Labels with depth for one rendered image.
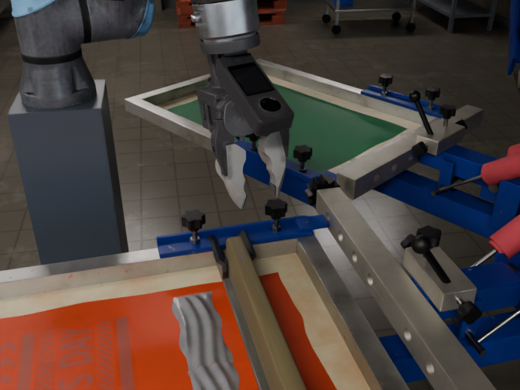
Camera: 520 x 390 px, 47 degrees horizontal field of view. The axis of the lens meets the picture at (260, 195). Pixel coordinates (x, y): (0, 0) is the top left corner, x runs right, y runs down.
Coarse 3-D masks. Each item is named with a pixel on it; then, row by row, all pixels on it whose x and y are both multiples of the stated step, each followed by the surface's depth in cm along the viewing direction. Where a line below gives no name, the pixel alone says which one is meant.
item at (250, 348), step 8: (224, 280) 103; (232, 288) 102; (232, 296) 100; (232, 304) 98; (240, 312) 96; (240, 320) 94; (240, 328) 93; (248, 336) 91; (248, 344) 90; (248, 352) 88; (256, 352) 88; (256, 360) 87; (256, 368) 86; (256, 376) 84; (264, 376) 84; (264, 384) 83
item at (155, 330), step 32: (192, 288) 108; (224, 288) 108; (0, 320) 100; (32, 320) 100; (64, 320) 100; (96, 320) 100; (160, 320) 100; (224, 320) 100; (288, 320) 100; (160, 352) 94
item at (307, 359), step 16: (304, 352) 94; (240, 368) 91; (304, 368) 91; (320, 368) 91; (144, 384) 88; (160, 384) 88; (176, 384) 88; (240, 384) 88; (256, 384) 88; (304, 384) 88; (320, 384) 88
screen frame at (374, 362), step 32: (128, 256) 110; (192, 256) 111; (320, 256) 110; (0, 288) 104; (32, 288) 106; (64, 288) 107; (320, 288) 105; (352, 320) 95; (352, 352) 93; (384, 352) 89; (384, 384) 84
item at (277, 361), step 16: (240, 240) 103; (240, 256) 99; (240, 272) 95; (256, 272) 95; (240, 288) 95; (256, 288) 91; (240, 304) 98; (256, 304) 88; (256, 320) 86; (272, 320) 85; (256, 336) 87; (272, 336) 82; (272, 352) 80; (288, 352) 80; (272, 368) 79; (288, 368) 77; (272, 384) 80; (288, 384) 75
